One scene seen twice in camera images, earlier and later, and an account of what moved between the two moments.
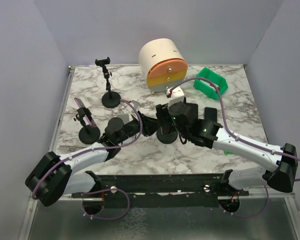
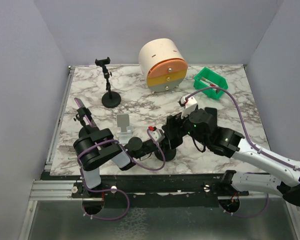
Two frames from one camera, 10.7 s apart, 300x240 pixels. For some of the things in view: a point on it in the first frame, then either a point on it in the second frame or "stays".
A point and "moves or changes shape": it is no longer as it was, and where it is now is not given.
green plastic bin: x=206 y=87 stays
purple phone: x=80 y=105 stays
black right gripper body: x=162 y=110 to x=186 y=126
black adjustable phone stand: x=110 y=99 stays
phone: x=210 y=114 stays
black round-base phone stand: x=168 y=138 moves or changes shape
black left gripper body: x=146 y=130 to x=149 y=149
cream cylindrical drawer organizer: x=163 y=64 stays
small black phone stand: x=88 y=134 stays
